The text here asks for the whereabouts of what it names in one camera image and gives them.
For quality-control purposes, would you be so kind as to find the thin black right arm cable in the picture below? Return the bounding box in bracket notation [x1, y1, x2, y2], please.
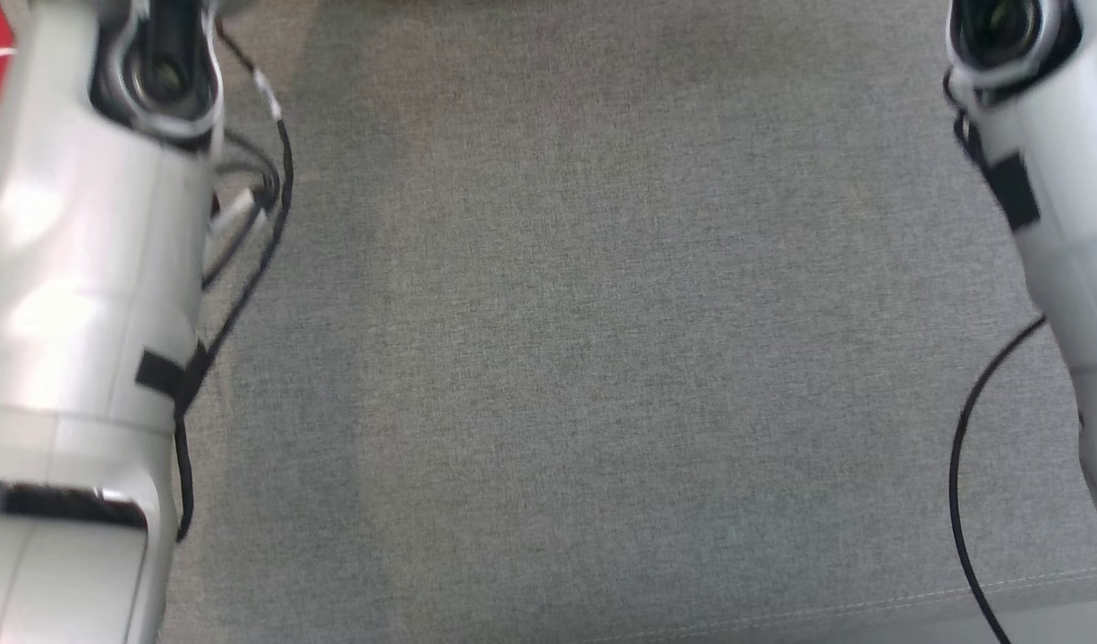
[948, 316, 1049, 644]

